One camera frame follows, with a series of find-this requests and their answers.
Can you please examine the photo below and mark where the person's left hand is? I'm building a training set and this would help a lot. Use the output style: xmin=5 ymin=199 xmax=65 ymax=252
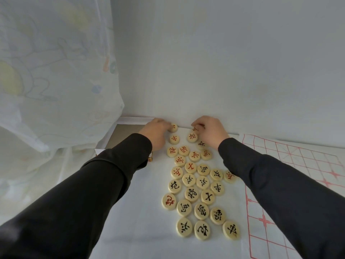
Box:
xmin=138 ymin=118 xmax=173 ymax=152

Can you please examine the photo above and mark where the person's right hand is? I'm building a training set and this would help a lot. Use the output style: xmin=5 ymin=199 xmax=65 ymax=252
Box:
xmin=190 ymin=115 xmax=230 ymax=151

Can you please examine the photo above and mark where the pile of wooden xiangqi pieces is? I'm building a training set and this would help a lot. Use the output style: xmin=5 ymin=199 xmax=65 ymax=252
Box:
xmin=161 ymin=123 xmax=237 ymax=241

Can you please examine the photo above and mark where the red grid xiangqi board sheet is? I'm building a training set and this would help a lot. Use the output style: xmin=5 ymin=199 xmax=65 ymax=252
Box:
xmin=238 ymin=133 xmax=345 ymax=259

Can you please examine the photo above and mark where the person's right forearm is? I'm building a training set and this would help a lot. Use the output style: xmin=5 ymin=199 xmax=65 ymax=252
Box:
xmin=217 ymin=137 xmax=345 ymax=259

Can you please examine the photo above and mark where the person's left forearm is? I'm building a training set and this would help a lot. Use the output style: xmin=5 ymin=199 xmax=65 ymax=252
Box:
xmin=0 ymin=133 xmax=153 ymax=259

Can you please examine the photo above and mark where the white cardboard box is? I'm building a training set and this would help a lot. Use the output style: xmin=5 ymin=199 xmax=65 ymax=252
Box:
xmin=93 ymin=117 xmax=156 ymax=162

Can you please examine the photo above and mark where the sheer white curtain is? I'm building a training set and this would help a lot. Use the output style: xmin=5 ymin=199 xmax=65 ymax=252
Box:
xmin=0 ymin=0 xmax=125 ymax=224

